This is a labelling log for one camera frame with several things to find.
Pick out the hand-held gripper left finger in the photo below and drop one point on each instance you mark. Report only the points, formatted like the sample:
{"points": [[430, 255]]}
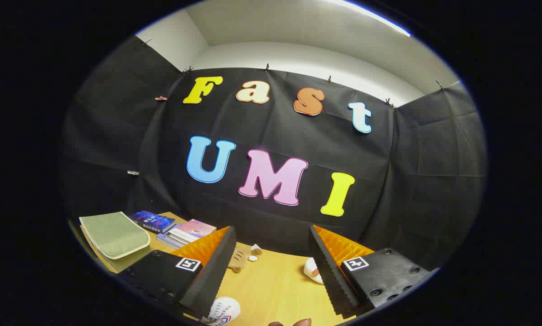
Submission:
{"points": [[212, 276]]}

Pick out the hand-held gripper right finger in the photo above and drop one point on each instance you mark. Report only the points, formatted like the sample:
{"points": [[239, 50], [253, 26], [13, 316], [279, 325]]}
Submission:
{"points": [[332, 276]]}

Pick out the white canvas shoe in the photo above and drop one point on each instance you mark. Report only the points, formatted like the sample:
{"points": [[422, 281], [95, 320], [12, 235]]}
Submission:
{"points": [[312, 268], [225, 308]]}

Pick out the beige fabric storage box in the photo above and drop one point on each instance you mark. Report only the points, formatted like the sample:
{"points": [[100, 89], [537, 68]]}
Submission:
{"points": [[114, 233]]}

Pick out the brown bread plush toy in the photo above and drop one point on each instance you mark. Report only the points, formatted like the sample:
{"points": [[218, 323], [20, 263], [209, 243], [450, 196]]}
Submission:
{"points": [[239, 260]]}

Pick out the pink cover book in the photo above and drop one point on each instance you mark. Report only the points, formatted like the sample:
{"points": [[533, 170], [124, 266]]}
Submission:
{"points": [[194, 228]]}

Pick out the grey book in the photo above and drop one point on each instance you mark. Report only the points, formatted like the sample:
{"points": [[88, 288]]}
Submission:
{"points": [[176, 237]]}

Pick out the lavender book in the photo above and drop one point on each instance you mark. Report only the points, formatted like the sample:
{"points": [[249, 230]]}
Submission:
{"points": [[162, 239]]}

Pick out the blue cover book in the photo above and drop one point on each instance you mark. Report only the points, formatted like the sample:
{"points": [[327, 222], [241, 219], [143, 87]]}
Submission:
{"points": [[152, 221]]}

